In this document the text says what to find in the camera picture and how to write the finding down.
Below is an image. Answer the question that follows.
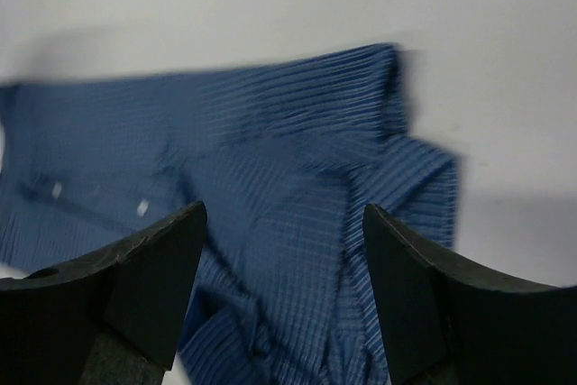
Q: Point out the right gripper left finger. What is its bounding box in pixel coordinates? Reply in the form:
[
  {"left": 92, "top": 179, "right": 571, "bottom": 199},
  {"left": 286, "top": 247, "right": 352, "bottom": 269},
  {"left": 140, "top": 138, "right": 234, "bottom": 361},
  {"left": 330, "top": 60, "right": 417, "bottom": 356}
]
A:
[{"left": 1, "top": 202, "right": 206, "bottom": 384}]

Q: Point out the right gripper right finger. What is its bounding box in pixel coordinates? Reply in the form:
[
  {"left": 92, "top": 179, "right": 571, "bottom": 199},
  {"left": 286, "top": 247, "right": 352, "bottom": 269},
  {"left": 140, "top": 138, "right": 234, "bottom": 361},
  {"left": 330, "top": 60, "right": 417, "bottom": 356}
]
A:
[{"left": 363, "top": 205, "right": 576, "bottom": 384}]

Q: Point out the blue checked long sleeve shirt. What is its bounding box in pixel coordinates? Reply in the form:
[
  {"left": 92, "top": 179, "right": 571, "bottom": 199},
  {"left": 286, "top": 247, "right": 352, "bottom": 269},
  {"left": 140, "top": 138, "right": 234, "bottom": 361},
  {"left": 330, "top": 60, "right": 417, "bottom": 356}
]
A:
[{"left": 1, "top": 44, "right": 458, "bottom": 384}]

